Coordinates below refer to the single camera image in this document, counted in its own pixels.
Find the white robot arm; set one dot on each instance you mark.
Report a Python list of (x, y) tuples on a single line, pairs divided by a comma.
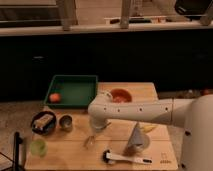
[(195, 116)]

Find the green plastic tray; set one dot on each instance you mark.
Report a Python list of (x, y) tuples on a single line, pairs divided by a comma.
[(76, 91)]

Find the orange fruit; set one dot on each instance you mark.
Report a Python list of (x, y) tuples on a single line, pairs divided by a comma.
[(55, 98)]

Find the small metal cup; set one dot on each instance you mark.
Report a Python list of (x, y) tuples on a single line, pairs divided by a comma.
[(65, 123)]

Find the grey cone funnel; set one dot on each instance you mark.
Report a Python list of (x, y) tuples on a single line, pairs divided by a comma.
[(137, 142)]

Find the dark bowl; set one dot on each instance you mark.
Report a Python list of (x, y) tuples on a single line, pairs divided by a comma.
[(49, 128)]

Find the white black dish brush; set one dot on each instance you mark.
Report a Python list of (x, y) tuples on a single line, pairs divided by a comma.
[(107, 156)]

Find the beige sponge block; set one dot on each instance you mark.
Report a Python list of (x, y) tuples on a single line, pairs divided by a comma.
[(43, 121)]

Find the light green plastic cup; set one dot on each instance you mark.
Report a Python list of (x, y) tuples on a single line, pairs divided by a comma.
[(38, 148)]

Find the black stand with cable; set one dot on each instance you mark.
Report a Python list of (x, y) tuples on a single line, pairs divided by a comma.
[(15, 160)]

